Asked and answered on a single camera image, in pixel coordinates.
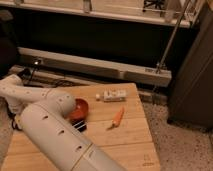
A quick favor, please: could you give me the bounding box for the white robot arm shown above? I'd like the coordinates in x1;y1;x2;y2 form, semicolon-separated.
0;74;125;171

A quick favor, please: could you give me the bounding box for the small plastic bottle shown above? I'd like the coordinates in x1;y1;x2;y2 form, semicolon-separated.
95;90;127;102

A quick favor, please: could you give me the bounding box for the orange toy carrot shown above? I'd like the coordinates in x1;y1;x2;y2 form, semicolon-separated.
109;108;125;130

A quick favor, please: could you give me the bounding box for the red bowl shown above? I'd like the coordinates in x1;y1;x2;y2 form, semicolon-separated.
68;98;89;120

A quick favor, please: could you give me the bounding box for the black striped block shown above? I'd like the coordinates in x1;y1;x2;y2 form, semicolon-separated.
72;120;87;132

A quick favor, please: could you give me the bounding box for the dark cabinet on right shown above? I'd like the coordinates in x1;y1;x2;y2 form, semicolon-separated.
168;0;213;129

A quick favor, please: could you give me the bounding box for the metal diagonal pole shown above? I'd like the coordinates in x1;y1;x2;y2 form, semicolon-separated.
156;0;191;74

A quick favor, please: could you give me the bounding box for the black office chair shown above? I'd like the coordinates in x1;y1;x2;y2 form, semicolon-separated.
0;10;20;78

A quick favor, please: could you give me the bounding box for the long metal floor rail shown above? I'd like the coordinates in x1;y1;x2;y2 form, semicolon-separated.
18;47;172;87

